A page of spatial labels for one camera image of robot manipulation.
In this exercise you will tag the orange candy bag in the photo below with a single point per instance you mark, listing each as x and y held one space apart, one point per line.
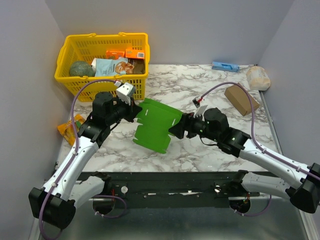
66 129

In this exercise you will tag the orange barcode box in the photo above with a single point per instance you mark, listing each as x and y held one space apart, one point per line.
134 53

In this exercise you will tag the light blue carton box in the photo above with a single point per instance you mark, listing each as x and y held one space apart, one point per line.
227 67

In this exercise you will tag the green paper box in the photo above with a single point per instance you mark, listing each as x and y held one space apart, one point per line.
154 121

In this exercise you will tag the orange snack box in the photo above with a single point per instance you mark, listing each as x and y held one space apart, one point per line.
114 54

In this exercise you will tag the green round melon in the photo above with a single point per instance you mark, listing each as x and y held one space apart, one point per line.
81 69

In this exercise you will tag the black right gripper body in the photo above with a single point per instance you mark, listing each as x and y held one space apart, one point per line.
186 126

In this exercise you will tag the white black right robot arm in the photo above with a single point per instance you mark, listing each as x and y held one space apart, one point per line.
292 180

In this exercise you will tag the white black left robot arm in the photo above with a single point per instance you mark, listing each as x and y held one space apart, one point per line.
56 202

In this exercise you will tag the beige wrapped paper bag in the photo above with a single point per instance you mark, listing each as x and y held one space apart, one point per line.
258 79

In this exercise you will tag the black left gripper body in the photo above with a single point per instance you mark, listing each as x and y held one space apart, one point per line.
121 110

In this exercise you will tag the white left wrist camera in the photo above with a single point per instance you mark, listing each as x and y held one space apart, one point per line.
125 92

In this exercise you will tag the light blue snack pouch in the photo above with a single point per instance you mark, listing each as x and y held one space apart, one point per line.
111 67

